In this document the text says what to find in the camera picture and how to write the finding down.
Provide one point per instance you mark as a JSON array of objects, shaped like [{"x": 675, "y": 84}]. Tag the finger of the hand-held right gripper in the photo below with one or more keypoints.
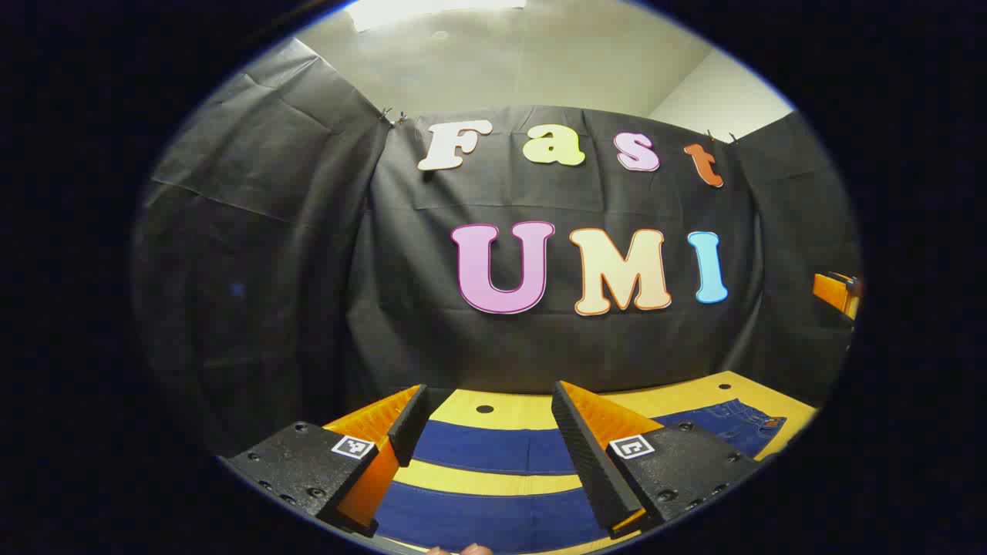
[{"x": 834, "y": 293}]

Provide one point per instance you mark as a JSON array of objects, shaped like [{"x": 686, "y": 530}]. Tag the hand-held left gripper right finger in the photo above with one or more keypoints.
[{"x": 587, "y": 455}]

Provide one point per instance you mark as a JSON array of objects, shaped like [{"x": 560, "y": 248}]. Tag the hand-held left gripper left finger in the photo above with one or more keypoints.
[{"x": 409, "y": 425}]

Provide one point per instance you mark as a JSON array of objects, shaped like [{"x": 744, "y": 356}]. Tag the blue denim jeans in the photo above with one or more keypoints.
[{"x": 493, "y": 449}]

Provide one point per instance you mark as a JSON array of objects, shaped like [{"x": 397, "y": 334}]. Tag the black backdrop cloth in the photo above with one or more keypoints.
[{"x": 308, "y": 270}]

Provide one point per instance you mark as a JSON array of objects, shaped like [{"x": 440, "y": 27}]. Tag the small metal clip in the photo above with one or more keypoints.
[
  {"x": 722, "y": 136},
  {"x": 388, "y": 117}
]

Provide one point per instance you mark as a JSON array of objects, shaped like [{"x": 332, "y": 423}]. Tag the ceiling light panel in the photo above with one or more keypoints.
[{"x": 432, "y": 11}]

